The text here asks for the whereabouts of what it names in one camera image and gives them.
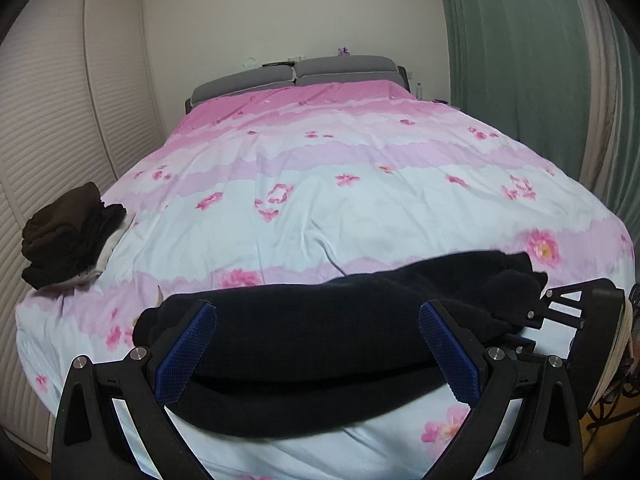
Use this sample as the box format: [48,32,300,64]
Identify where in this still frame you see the black pants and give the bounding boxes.
[132,250,548,439]

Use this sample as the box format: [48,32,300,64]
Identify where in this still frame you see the beige sheer curtain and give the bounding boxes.
[576,0,623,202]

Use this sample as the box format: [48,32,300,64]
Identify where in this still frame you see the white folded garment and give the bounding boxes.
[39,211,136,289]

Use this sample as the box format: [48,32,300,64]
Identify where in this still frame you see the dark brown folded garment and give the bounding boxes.
[22,182,105,264]

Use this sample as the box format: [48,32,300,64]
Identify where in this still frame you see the black folded garment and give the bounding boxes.
[22,204,127,290]

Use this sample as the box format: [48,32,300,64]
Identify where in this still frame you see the green curtain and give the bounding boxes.
[433,0,640,241]

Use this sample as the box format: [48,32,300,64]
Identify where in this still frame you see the pink floral duvet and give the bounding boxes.
[14,80,637,480]

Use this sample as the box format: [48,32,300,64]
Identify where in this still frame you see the grey right headboard cushion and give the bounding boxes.
[294,55,406,88]

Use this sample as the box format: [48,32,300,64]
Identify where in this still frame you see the grey headboard cushion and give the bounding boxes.
[294,55,406,88]
[190,65,295,106]

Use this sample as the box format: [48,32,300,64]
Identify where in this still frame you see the white louvered wardrobe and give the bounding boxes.
[1,0,164,458]

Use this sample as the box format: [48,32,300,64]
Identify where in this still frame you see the grey left headboard cushion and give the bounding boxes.
[190,65,295,106]

